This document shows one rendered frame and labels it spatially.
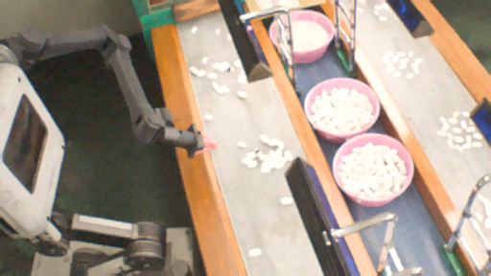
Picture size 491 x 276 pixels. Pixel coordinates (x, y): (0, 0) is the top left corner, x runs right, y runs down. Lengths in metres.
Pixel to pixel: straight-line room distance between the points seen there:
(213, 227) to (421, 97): 0.90
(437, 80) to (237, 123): 0.78
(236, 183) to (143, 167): 1.15
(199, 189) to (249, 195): 0.16
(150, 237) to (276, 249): 0.40
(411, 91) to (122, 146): 1.66
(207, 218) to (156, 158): 1.21
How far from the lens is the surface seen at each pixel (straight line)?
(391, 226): 1.25
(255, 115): 1.89
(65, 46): 1.66
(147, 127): 1.53
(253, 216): 1.65
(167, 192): 2.67
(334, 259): 1.17
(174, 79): 2.06
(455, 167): 1.78
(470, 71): 2.06
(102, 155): 2.95
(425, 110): 1.91
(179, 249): 1.95
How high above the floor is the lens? 2.17
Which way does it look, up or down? 51 degrees down
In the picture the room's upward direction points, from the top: 7 degrees counter-clockwise
